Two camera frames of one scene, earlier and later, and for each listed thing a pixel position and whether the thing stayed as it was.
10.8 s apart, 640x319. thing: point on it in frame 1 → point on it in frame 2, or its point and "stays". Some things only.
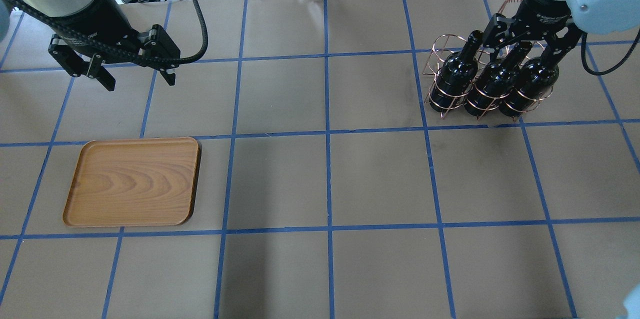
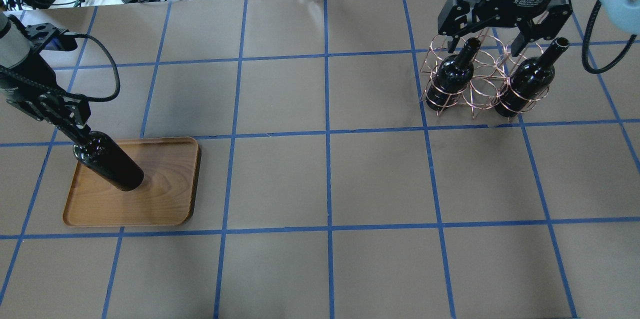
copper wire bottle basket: [505, 77] stays
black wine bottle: [534, 80] stays
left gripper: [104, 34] → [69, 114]
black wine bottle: [496, 83] → [110, 161]
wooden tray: [133, 182] stays
